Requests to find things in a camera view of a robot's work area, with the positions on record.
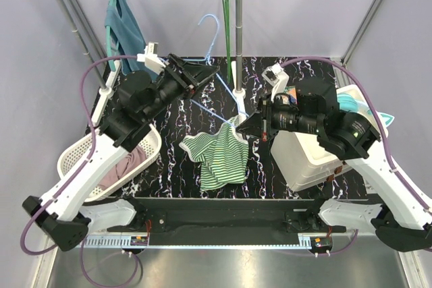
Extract green velvet hanger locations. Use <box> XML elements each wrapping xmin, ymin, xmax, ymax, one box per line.
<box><xmin>221</xmin><ymin>0</ymin><xmax>232</xmax><ymax>84</ymax></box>

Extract teal tank top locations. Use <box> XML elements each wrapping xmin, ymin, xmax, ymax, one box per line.
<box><xmin>111</xmin><ymin>0</ymin><xmax>146</xmax><ymax>55</ymax></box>

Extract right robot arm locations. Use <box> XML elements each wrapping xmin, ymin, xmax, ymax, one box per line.
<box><xmin>236</xmin><ymin>79</ymin><xmax>431</xmax><ymax>252</ymax></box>

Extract teal plastic hanger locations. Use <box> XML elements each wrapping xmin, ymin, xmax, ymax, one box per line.
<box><xmin>105</xmin><ymin>0</ymin><xmax>118</xmax><ymax>57</ymax></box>

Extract green striped tank top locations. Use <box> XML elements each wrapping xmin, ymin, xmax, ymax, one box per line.
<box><xmin>180</xmin><ymin>115</ymin><xmax>249</xmax><ymax>192</ymax></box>

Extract pink tank top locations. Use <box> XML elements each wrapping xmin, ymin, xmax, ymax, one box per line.
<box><xmin>98</xmin><ymin>146</ymin><xmax>146</xmax><ymax>190</ymax></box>

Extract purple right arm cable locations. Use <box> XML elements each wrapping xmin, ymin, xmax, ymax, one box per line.
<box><xmin>279</xmin><ymin>57</ymin><xmax>432</xmax><ymax>214</ymax></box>

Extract white metal clothes rack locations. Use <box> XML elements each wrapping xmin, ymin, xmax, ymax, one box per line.
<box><xmin>35</xmin><ymin>0</ymin><xmax>250</xmax><ymax>130</ymax></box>

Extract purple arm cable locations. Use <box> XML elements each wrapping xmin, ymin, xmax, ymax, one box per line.
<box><xmin>279</xmin><ymin>57</ymin><xmax>432</xmax><ymax>214</ymax></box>
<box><xmin>20</xmin><ymin>54</ymin><xmax>142</xmax><ymax>256</ymax></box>

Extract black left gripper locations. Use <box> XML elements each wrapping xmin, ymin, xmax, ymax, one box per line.
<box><xmin>142</xmin><ymin>53</ymin><xmax>219</xmax><ymax>121</ymax></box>

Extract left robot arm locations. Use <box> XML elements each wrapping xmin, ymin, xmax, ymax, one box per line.
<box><xmin>22</xmin><ymin>54</ymin><xmax>219</xmax><ymax>252</ymax></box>

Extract light blue wire hanger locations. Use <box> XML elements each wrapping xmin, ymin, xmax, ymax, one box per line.
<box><xmin>185</xmin><ymin>13</ymin><xmax>240</xmax><ymax>127</ymax></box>

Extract teal cat-ear headphones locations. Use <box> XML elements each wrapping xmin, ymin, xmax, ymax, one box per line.
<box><xmin>337</xmin><ymin>93</ymin><xmax>395</xmax><ymax>127</ymax></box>

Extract black mounting base plate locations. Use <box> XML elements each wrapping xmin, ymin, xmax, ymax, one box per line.
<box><xmin>107</xmin><ymin>196</ymin><xmax>369</xmax><ymax>247</ymax></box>

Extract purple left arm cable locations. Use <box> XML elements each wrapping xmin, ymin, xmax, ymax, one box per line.
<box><xmin>20</xmin><ymin>54</ymin><xmax>142</xmax><ymax>256</ymax></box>

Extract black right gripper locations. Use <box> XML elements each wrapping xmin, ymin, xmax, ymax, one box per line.
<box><xmin>236</xmin><ymin>91</ymin><xmax>322</xmax><ymax>140</ymax></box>

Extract white storage box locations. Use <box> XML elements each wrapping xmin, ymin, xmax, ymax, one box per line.
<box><xmin>271</xmin><ymin>84</ymin><xmax>388</xmax><ymax>192</ymax></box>

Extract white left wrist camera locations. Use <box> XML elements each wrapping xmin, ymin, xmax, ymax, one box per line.
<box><xmin>136</xmin><ymin>42</ymin><xmax>167</xmax><ymax>75</ymax></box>

